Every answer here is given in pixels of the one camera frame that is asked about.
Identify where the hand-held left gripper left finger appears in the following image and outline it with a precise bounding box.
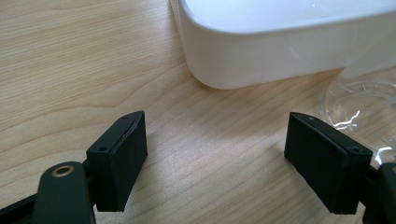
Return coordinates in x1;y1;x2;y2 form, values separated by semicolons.
85;110;149;213

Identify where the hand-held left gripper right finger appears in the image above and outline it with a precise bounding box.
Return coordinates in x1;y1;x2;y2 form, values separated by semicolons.
283;111;374;216

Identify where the white plastic bin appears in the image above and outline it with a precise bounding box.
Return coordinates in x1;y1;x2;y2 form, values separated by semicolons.
169;0;396;91

